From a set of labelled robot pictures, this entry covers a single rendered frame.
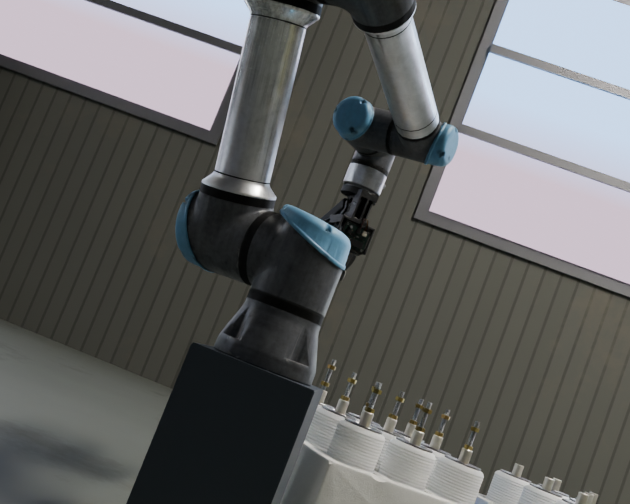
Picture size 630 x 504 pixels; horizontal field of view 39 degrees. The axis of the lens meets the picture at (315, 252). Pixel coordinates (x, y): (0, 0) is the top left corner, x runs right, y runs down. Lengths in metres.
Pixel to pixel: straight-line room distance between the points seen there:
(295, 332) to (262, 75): 0.37
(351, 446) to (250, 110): 0.68
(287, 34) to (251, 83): 0.09
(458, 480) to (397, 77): 0.81
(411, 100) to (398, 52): 0.11
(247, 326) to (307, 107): 2.68
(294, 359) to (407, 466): 0.55
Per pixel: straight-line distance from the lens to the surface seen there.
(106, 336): 3.85
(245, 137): 1.31
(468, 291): 3.70
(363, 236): 1.65
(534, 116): 3.86
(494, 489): 2.18
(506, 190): 3.76
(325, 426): 1.79
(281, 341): 1.22
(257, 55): 1.31
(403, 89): 1.42
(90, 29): 4.16
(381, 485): 1.68
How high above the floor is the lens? 0.34
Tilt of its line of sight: 6 degrees up
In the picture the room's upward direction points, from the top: 22 degrees clockwise
